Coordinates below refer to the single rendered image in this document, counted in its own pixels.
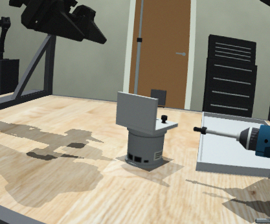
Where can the blue electric screwdriver barrel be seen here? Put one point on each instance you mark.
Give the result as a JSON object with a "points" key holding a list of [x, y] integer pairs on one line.
{"points": [[254, 139]]}

